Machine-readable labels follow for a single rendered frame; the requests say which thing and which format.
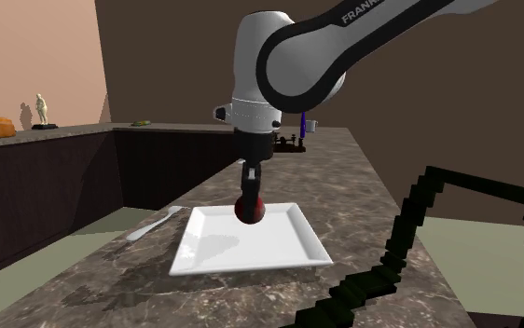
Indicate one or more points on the dark kitchen counter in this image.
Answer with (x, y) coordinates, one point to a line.
(62, 181)

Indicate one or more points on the silver spoon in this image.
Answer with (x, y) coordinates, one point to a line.
(146, 230)

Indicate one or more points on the cream figure statue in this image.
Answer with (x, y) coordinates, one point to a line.
(41, 109)

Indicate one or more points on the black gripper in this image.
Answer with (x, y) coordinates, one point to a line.
(253, 144)

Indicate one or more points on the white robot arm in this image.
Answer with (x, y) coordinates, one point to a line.
(289, 68)

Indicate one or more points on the blue pen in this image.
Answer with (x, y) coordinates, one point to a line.
(303, 127)

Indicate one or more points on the dark red ball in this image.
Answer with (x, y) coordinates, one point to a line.
(249, 213)

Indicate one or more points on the white cup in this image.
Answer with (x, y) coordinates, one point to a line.
(311, 126)

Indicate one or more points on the white square plate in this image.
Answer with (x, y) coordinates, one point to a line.
(253, 245)

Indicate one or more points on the yellow green flat object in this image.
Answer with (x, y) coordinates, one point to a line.
(141, 123)

